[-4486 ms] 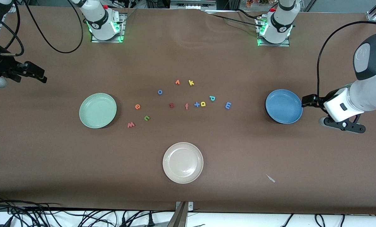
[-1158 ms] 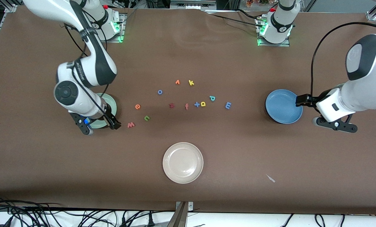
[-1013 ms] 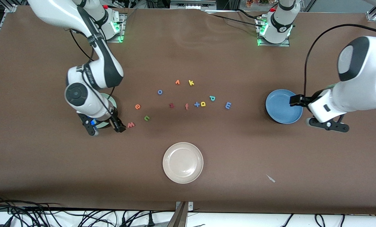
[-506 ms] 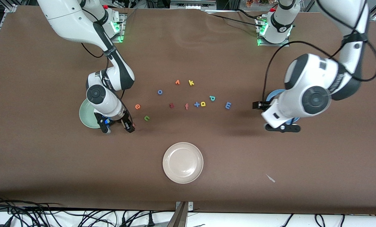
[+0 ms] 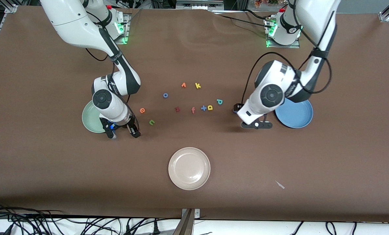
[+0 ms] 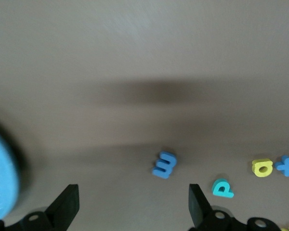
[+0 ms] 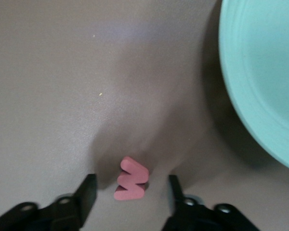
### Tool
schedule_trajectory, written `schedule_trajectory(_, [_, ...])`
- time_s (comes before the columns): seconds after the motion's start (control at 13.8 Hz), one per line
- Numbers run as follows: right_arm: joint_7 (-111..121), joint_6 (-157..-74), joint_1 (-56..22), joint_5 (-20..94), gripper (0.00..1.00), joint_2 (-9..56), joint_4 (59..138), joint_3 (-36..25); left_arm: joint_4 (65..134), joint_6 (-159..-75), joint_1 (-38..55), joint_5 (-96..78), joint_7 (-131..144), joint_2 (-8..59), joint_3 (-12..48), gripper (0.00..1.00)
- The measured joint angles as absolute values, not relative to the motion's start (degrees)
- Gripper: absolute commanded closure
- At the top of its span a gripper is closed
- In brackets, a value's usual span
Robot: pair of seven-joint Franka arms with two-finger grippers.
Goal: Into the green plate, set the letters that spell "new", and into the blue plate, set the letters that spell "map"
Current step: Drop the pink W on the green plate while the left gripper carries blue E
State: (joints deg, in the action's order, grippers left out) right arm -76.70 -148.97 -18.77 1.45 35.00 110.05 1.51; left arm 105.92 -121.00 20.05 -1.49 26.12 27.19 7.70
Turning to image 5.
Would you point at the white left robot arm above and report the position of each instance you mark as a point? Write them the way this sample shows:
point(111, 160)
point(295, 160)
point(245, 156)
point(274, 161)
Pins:
point(318, 19)

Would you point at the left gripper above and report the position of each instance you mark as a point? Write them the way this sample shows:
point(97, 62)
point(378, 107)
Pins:
point(237, 107)

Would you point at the green foam letter u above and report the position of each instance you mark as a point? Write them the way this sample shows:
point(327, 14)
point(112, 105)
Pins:
point(152, 122)

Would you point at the small white paper scrap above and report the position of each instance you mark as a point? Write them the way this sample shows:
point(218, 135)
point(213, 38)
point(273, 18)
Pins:
point(280, 184)

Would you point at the orange artificial flowers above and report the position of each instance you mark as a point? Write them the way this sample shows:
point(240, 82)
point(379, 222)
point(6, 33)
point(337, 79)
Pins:
point(262, 3)

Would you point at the grey power strip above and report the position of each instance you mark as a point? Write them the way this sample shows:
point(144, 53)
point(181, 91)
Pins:
point(197, 4)

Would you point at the grey metal post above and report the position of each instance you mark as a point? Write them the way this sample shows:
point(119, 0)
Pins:
point(185, 227)

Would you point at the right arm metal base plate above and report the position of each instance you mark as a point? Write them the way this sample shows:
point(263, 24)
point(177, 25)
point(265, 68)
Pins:
point(126, 32)

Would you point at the blue plate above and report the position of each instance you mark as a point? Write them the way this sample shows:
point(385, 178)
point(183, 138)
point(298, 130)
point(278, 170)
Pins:
point(295, 116)

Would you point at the green plate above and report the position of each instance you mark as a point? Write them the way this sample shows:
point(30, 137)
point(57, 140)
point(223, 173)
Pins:
point(90, 120)

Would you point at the brown table cover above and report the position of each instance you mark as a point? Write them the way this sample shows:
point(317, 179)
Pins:
point(194, 49)

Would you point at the small metal bracket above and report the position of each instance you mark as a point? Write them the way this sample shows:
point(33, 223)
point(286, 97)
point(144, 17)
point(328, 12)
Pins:
point(197, 213)

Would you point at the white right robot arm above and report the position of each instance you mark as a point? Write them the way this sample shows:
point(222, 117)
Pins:
point(77, 23)

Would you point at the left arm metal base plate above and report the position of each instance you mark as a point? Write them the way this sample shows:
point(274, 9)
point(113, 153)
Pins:
point(289, 46)

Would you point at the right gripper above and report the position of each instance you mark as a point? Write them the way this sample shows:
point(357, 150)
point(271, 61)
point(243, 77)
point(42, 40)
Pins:
point(129, 124)

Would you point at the beige plate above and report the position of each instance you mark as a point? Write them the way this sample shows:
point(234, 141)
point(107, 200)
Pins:
point(189, 168)

